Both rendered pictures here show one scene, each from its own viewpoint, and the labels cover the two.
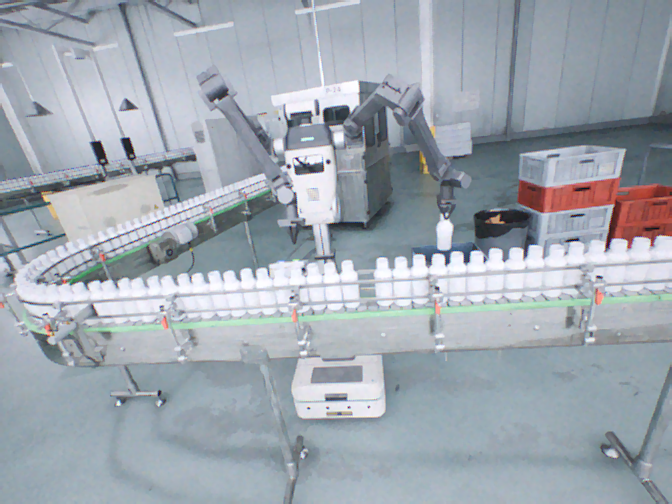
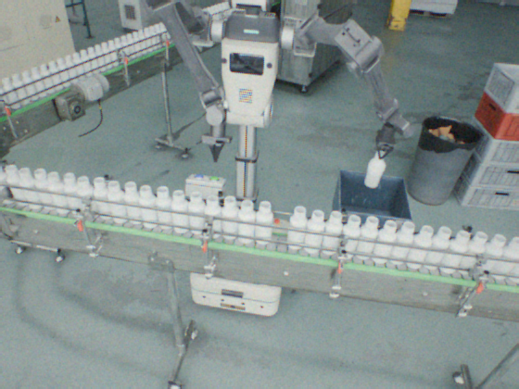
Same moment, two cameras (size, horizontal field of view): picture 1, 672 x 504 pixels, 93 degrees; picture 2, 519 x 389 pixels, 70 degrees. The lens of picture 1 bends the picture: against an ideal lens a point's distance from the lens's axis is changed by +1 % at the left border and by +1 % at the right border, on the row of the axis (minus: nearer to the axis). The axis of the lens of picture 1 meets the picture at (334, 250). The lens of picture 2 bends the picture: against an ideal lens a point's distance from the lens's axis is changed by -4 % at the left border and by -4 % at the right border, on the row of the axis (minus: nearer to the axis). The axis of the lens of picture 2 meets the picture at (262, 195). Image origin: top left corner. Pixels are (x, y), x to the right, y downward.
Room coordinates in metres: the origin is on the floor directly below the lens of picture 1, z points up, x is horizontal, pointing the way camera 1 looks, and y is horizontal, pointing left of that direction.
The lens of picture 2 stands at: (0.00, -0.01, 1.98)
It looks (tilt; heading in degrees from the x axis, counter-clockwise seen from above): 39 degrees down; 359
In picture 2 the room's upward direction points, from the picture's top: 4 degrees clockwise
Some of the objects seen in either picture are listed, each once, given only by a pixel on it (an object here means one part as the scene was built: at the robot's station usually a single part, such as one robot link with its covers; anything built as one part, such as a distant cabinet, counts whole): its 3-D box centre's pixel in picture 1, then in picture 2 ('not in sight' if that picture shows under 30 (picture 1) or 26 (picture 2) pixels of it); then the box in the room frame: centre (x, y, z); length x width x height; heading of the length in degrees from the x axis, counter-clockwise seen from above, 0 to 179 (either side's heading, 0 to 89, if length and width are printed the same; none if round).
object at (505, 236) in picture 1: (498, 249); (438, 163); (2.63, -1.49, 0.32); 0.45 x 0.45 x 0.64
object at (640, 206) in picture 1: (637, 204); not in sight; (2.66, -2.77, 0.55); 0.61 x 0.41 x 0.22; 85
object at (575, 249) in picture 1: (572, 268); (472, 253); (0.88, -0.74, 1.08); 0.06 x 0.06 x 0.17
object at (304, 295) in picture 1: (299, 288); (212, 216); (0.99, 0.14, 1.08); 0.06 x 0.06 x 0.17
